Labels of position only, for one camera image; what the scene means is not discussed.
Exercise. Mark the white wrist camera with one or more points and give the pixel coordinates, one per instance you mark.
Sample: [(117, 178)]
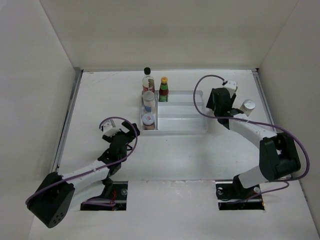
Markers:
[(231, 86), (109, 128)]

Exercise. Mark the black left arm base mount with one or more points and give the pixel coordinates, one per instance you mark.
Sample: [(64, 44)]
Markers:
[(112, 198)]

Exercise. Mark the red chili sauce bottle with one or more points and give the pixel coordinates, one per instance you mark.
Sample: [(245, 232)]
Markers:
[(163, 92)]

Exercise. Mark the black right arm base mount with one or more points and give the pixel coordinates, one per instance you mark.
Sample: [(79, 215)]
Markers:
[(230, 199)]

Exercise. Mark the white peppercorn jar silver lid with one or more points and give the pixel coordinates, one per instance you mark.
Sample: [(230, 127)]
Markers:
[(149, 101)]

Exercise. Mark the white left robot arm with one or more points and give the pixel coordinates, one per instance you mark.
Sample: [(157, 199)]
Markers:
[(53, 198)]

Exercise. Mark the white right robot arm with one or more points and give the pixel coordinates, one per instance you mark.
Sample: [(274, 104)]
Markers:
[(278, 156)]

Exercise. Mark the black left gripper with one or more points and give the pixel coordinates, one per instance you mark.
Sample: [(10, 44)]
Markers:
[(130, 134)]

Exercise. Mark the white divided organizer tray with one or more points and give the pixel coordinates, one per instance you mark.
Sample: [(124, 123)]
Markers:
[(178, 116)]

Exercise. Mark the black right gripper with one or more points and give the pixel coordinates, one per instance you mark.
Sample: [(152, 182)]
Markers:
[(210, 104)]

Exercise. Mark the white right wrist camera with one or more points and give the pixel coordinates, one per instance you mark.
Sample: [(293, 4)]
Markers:
[(231, 86)]

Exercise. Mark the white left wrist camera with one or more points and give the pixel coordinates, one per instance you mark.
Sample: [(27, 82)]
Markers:
[(109, 128)]

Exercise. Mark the dark soy sauce bottle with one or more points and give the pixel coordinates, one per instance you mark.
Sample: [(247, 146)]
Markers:
[(148, 82)]

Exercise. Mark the white powder shaker blue label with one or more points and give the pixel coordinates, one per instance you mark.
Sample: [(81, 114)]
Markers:
[(247, 107)]

